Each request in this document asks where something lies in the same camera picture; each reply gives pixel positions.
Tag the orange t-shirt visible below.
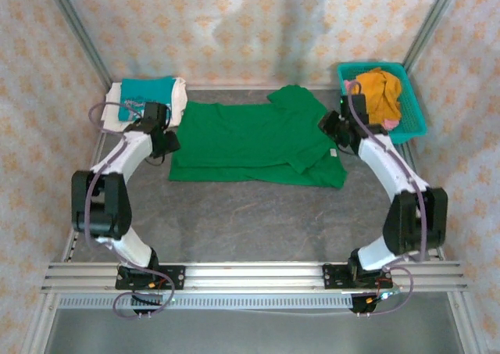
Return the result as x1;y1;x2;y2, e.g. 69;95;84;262
353;67;403;127

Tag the white t-shirt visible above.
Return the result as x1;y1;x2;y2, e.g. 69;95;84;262
101;77;191;134

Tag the grey slotted cable duct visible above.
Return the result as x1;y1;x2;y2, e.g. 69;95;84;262
57;293;355;310

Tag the aluminium table edge rail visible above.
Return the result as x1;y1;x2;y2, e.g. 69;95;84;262
183;83;341;92

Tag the teal printed t-shirt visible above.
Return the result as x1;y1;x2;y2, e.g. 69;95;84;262
119;77;176;123

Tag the aluminium frame post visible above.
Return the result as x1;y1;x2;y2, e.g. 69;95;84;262
41;0;113;90
402;0;466;70

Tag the teal plastic basket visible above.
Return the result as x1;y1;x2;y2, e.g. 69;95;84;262
337;61;428;146

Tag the aluminium mounting rail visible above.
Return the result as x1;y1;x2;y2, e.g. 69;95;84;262
41;260;470;293

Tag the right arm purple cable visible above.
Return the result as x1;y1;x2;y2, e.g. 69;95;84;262
343;79;429;316

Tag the green t-shirt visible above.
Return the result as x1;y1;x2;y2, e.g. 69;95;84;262
167;84;348;191

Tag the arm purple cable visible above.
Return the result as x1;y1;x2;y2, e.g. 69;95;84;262
84;101;177;320
343;79;429;316

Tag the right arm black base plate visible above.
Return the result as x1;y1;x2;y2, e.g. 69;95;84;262
323;263;394;291

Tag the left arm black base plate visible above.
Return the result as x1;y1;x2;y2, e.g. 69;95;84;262
115;265;186;291

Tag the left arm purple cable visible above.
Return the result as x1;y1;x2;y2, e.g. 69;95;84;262
84;101;177;320

